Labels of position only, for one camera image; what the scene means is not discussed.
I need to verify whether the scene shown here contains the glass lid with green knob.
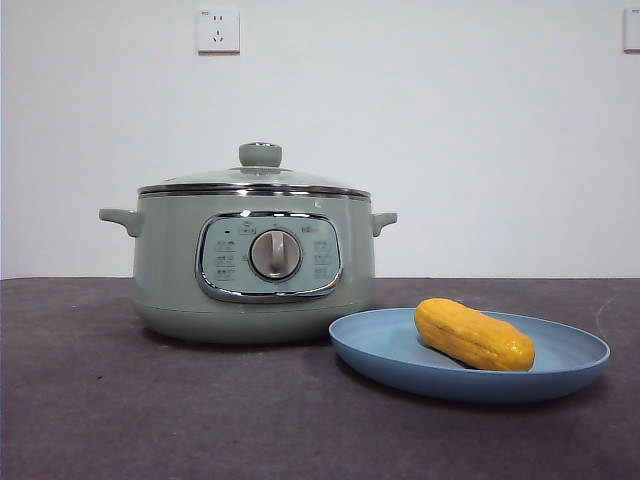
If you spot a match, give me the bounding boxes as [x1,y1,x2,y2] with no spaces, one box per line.
[138,142,372,201]

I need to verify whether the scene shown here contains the yellow corn cob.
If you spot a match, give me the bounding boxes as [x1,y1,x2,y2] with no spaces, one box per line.
[414,297,536,372]

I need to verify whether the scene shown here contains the blue round plate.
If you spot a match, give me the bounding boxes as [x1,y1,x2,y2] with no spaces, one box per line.
[328,306,612,404]

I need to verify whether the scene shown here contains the pale green electric steamer pot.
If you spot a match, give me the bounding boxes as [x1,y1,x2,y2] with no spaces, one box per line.
[98,192,399,345]

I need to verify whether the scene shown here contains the white wall socket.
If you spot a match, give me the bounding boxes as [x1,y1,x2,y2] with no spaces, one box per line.
[196,7,241,55]

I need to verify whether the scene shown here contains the white wall plate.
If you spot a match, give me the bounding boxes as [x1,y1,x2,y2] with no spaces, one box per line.
[622,7,640,53]

